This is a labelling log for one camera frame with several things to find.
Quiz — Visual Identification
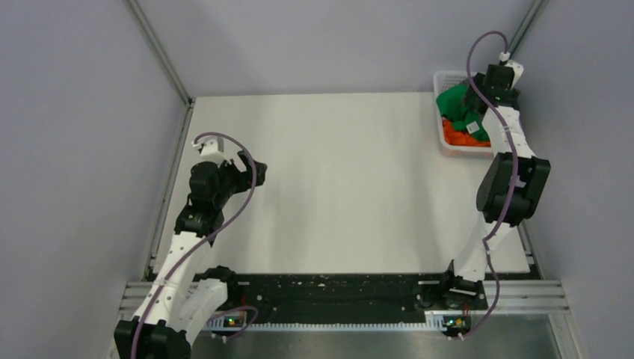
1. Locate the green t-shirt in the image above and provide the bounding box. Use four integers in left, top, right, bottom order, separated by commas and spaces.
436, 82, 490, 142

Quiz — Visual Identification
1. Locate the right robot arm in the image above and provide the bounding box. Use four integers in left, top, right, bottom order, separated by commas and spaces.
438, 61, 551, 308

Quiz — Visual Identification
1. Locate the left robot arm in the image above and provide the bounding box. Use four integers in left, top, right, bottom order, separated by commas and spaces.
114, 150, 268, 358

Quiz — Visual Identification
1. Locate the orange t-shirt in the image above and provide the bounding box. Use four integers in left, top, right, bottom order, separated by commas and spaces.
442, 117, 490, 147

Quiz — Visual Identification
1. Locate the white plastic basket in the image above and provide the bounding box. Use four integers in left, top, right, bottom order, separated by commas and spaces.
433, 70, 492, 157

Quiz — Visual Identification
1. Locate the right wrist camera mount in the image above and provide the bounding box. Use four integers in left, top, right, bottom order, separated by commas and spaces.
499, 52, 524, 88

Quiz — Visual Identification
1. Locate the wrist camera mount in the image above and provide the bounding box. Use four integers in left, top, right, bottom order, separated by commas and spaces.
499, 52, 524, 88
191, 136, 230, 165

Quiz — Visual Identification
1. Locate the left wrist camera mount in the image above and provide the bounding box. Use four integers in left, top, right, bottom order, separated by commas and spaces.
191, 136, 230, 165

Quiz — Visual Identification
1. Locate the right corner aluminium post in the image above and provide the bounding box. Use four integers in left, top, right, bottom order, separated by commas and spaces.
509, 0, 550, 57

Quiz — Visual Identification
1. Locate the corner aluminium post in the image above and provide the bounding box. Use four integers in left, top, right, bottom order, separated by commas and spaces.
123, 0, 193, 106
509, 0, 550, 57

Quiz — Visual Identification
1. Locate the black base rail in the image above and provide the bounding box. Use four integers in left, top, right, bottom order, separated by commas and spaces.
220, 274, 488, 325

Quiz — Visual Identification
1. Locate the left corner aluminium post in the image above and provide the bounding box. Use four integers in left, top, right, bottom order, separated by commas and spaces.
123, 0, 193, 106

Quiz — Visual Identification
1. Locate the white cable duct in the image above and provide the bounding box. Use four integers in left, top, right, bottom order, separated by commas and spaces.
203, 313, 447, 334

